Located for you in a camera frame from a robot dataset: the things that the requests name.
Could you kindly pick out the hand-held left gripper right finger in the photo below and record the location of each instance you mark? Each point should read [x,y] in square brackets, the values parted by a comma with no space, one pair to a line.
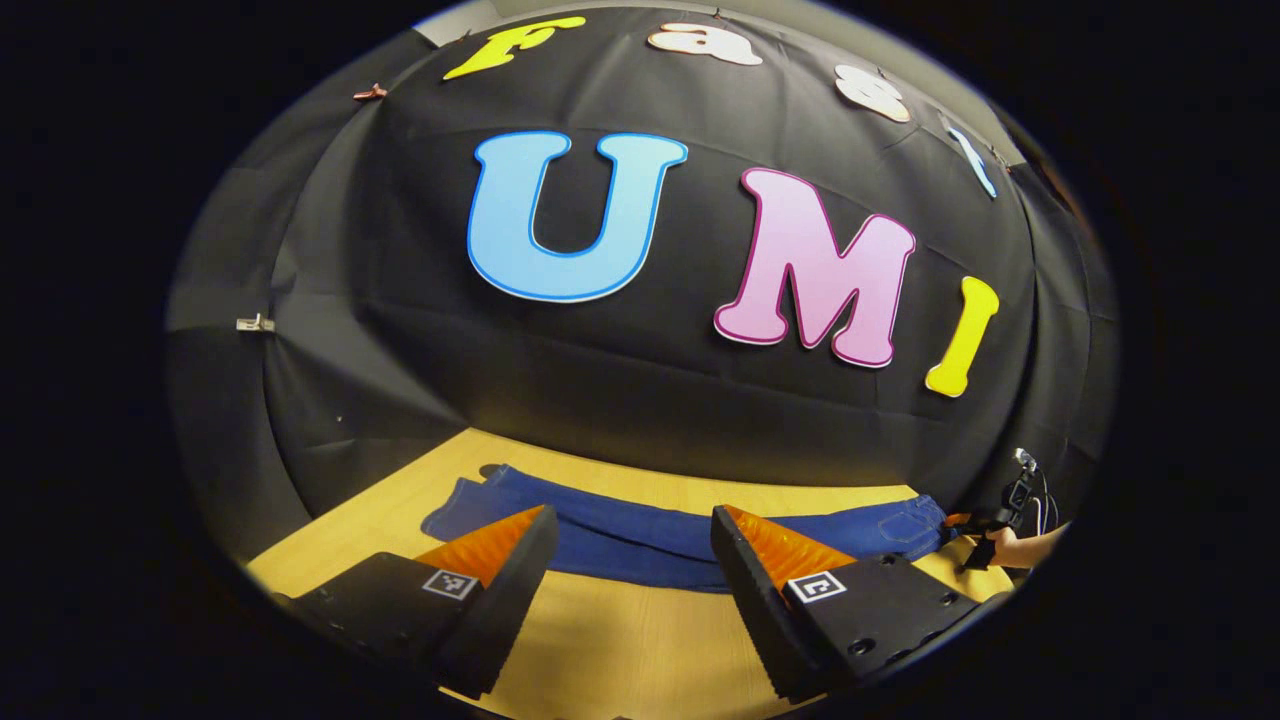
[755,600]

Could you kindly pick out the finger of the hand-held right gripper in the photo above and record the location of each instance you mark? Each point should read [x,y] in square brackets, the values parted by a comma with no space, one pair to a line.
[960,521]

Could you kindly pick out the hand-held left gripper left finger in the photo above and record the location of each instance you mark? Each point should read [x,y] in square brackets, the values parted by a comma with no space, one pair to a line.
[515,600]

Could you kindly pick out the blue jeans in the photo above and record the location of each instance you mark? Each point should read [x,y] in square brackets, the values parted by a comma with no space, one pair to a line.
[620,535]

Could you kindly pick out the black backdrop cloth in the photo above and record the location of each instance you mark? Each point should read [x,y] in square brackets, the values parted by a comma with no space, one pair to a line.
[620,400]

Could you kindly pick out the white cloth clip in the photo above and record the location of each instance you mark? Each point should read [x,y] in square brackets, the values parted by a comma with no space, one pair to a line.
[255,323]

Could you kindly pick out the orange cloth clip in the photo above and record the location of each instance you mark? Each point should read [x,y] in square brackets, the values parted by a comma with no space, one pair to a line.
[370,93]

